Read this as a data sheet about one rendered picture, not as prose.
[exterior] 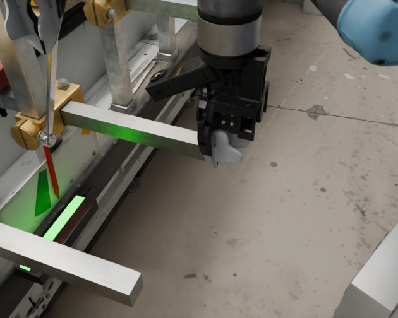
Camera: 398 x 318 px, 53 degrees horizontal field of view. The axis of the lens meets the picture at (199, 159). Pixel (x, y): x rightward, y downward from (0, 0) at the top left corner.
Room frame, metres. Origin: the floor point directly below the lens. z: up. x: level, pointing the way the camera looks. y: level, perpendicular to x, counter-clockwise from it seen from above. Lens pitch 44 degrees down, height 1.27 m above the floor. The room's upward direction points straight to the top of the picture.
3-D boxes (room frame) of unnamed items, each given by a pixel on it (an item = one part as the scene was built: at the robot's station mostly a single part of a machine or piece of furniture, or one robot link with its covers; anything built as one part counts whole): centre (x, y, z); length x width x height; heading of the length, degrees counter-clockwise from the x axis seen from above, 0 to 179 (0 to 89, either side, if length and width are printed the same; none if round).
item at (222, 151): (0.44, -0.04, 0.86); 0.06 x 0.03 x 0.09; 69
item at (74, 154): (0.49, 0.25, 0.75); 0.26 x 0.01 x 0.10; 159
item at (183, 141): (0.54, 0.19, 0.84); 0.43 x 0.03 x 0.04; 69
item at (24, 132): (0.55, 0.26, 0.85); 0.14 x 0.06 x 0.05; 159
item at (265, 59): (0.45, -0.04, 0.96); 0.09 x 0.08 x 0.12; 69
